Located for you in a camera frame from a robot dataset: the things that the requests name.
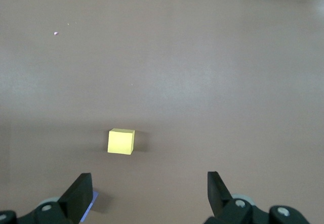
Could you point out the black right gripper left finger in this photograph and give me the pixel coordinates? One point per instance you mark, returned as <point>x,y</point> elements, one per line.
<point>65,208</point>

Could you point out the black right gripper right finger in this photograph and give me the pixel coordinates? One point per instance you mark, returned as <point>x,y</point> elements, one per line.
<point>227,211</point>

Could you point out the purple foam cube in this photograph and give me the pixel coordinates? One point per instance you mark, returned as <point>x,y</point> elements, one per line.
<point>92,201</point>

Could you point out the yellow foam cube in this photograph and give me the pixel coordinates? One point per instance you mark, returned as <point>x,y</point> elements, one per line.
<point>121,141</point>

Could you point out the table cover sheet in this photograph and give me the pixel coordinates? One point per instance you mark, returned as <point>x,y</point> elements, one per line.
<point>202,82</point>

